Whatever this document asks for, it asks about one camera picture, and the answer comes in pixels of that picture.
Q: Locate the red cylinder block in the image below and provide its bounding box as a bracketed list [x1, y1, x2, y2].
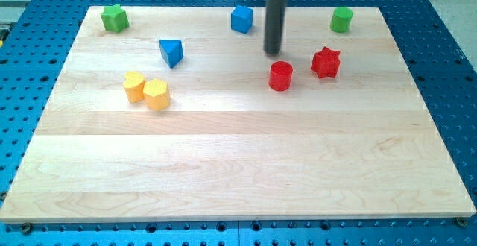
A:
[268, 61, 293, 91]

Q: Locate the light wooden board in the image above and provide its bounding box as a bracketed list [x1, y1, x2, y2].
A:
[1, 6, 476, 223]

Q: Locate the yellow hexagon block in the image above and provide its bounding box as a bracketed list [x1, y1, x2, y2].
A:
[143, 79, 170, 110]

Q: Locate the blue triangle block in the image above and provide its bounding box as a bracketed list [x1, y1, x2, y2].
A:
[159, 40, 183, 69]

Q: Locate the blue cube block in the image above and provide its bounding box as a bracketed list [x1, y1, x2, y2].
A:
[231, 5, 253, 34]

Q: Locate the red star block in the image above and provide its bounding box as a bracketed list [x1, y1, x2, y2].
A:
[310, 46, 341, 79]

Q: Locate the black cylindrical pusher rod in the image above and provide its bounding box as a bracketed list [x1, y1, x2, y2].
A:
[263, 0, 288, 55]

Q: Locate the green cylinder block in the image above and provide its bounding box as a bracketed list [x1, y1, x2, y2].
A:
[330, 7, 353, 33]

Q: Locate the green star block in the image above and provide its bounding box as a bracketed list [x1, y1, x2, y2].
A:
[101, 4, 130, 33]

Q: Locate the blue perforated metal table plate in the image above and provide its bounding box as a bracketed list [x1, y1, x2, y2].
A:
[1, 0, 476, 245]

